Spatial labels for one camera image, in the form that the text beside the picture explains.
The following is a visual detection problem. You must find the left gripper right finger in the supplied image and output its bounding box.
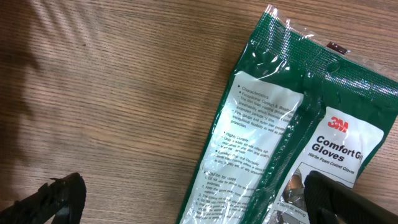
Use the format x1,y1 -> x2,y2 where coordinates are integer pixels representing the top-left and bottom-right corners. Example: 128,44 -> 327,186
304,170 -> 397,224

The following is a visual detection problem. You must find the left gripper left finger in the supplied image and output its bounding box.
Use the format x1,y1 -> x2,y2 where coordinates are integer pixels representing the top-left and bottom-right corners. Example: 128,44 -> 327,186
1,172 -> 86,224

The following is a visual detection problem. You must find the green 3M gloves package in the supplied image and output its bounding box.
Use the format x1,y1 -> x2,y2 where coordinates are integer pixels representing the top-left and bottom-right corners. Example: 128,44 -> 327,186
177,5 -> 397,224

